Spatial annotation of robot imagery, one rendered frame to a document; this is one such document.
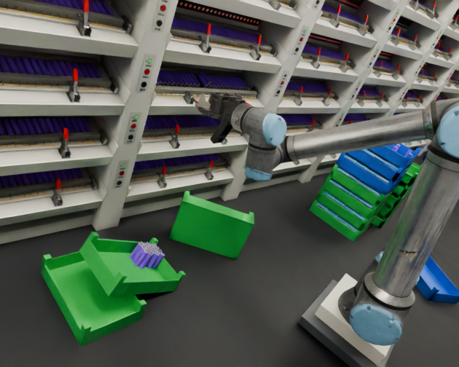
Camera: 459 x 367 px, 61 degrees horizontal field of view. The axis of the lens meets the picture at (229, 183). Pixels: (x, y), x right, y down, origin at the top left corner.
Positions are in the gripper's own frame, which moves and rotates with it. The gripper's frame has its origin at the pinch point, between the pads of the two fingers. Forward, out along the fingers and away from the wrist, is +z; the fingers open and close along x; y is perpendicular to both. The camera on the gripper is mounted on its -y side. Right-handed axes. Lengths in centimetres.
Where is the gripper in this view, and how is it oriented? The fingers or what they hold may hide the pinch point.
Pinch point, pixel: (199, 106)
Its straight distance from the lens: 143.2
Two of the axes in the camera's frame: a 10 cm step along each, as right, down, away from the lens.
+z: -6.9, -3.8, 6.1
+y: 1.9, -9.1, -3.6
